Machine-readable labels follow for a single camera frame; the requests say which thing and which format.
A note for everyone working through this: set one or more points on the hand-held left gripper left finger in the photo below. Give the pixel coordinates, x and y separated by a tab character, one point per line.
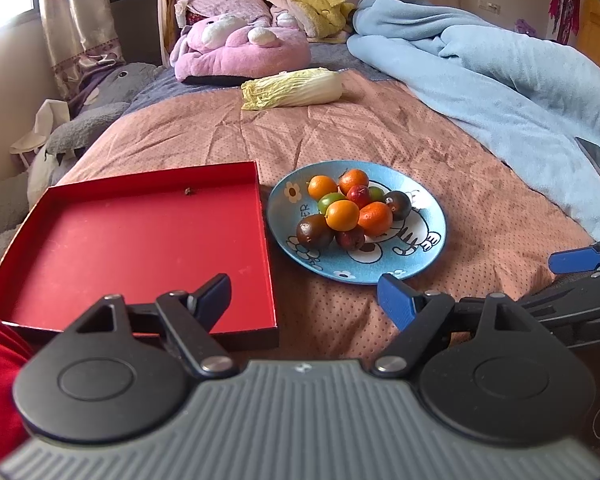
215	292

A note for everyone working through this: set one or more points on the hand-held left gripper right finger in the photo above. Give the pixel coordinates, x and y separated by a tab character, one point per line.
395	300

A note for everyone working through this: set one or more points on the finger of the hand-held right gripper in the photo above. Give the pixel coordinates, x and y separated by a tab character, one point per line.
575	260
575	310

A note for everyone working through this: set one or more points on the blue cartoon plate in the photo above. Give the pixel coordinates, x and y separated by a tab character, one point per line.
420	255

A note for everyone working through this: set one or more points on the red plum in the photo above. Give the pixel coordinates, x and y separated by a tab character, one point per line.
350	239

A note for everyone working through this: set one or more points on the large orange tangerine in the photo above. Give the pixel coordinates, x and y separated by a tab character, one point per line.
375	218

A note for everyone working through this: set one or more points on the dark brown tomato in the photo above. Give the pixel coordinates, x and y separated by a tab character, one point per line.
314	232
399	205

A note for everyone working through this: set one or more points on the red shallow box tray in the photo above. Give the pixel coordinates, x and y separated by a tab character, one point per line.
130	240

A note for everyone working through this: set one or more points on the green plum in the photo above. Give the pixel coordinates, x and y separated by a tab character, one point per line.
329	203
378	193

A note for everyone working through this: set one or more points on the small red apple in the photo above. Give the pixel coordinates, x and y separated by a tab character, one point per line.
358	194

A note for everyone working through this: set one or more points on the light blue fleece blanket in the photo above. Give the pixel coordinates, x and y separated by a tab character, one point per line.
505	75

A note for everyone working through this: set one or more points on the napa cabbage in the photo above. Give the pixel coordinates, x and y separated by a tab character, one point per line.
300	90

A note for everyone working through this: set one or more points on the grey plush toy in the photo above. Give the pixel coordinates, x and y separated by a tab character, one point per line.
125	80

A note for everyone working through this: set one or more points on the purple small item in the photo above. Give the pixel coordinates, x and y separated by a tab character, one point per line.
525	27

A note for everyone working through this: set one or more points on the pink plush toy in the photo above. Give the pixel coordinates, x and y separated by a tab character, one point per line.
260	55

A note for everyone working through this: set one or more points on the white cloth bag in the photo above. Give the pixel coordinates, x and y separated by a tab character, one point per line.
45	120

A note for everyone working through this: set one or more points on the grey bed sheet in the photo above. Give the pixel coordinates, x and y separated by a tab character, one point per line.
330	55

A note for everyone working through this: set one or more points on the red hanging garment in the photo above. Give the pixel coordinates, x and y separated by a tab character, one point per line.
565	5

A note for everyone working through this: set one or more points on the orange hanging cloth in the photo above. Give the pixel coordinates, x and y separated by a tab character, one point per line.
167	10

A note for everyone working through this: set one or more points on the lilac patterned cushion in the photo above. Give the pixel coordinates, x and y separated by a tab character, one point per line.
225	5

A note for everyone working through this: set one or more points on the beige patterned curtain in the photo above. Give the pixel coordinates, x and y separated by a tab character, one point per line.
80	10

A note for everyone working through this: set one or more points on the white wall outlet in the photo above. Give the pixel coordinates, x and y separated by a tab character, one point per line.
490	7

